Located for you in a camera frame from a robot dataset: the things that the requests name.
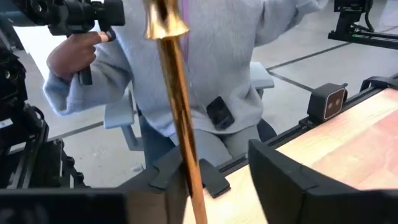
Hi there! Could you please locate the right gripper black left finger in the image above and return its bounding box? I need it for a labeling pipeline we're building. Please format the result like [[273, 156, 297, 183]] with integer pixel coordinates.
[[0, 180, 192, 224]]

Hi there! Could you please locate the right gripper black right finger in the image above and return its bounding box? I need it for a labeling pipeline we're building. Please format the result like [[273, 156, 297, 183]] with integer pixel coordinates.
[[248, 139, 398, 224]]

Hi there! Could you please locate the gold candlestick holder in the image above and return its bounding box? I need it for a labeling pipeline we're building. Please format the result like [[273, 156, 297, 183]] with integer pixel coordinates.
[[143, 0, 208, 224]]

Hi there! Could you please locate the grey-blue chair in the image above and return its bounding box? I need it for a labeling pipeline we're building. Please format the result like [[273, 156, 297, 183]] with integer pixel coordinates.
[[103, 61, 275, 153]]

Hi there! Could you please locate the black clip-on device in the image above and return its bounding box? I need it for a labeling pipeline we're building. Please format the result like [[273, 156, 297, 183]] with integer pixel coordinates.
[[206, 96, 236, 131]]

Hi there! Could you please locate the person's hand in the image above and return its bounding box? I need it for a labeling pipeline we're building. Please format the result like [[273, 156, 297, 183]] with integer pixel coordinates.
[[46, 30, 109, 82]]

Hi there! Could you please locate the person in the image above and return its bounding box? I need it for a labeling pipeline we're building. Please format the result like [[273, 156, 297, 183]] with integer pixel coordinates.
[[43, 0, 330, 170]]

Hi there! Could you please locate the black aluminium table frame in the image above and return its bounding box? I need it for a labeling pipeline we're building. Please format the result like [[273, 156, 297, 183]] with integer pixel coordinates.
[[217, 79, 398, 175]]

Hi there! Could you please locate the black flat bracket plate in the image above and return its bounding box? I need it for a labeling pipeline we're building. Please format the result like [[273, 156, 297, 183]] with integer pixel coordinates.
[[150, 149, 184, 190], [198, 158, 231, 198]]

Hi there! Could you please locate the black robot station frame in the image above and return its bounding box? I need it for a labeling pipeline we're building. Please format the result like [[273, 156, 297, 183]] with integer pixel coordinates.
[[328, 0, 398, 50]]

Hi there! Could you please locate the black leader arm handle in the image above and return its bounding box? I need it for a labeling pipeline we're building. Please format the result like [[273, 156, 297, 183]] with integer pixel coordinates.
[[12, 0, 126, 86]]

